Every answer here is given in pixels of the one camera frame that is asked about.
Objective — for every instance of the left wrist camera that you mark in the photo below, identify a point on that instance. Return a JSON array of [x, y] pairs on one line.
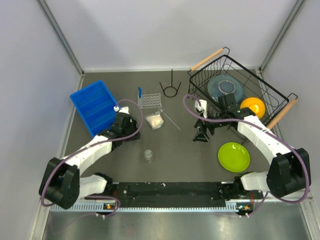
[[124, 109]]

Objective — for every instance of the blue ceramic plate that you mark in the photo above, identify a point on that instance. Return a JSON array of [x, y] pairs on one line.
[[221, 85]]

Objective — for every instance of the black wire dish rack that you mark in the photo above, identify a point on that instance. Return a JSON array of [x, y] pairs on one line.
[[220, 63]]

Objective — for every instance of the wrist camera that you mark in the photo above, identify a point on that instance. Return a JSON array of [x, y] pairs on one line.
[[124, 109], [201, 106]]

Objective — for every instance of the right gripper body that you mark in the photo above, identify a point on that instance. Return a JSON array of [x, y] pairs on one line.
[[211, 125]]

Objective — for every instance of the blue plastic bin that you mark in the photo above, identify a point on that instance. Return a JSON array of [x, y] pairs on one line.
[[95, 105]]

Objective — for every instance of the clear test tube rack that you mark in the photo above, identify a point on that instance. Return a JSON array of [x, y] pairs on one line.
[[149, 101]]

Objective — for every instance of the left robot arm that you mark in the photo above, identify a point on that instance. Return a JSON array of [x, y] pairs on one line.
[[62, 183]]

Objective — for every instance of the black wire ring stand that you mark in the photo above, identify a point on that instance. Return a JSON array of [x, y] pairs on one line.
[[170, 91]]

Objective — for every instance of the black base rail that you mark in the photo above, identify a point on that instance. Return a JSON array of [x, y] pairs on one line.
[[172, 194]]

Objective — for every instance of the green plate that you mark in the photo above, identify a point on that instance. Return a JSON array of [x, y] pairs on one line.
[[234, 157]]

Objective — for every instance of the bag of white powder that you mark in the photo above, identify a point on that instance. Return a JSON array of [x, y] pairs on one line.
[[155, 120]]

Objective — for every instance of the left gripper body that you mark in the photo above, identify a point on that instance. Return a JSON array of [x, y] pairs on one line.
[[132, 128]]

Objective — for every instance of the clear glass rod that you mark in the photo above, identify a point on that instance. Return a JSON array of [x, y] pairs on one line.
[[163, 112]]

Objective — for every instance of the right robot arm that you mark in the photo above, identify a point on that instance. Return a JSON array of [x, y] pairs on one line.
[[289, 168]]

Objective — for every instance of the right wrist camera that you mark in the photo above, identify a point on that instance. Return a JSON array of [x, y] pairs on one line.
[[201, 106]]

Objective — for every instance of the clear glass flask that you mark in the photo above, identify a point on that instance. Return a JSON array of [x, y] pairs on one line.
[[149, 156]]

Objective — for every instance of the orange bowl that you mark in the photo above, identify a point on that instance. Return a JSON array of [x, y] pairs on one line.
[[256, 105]]

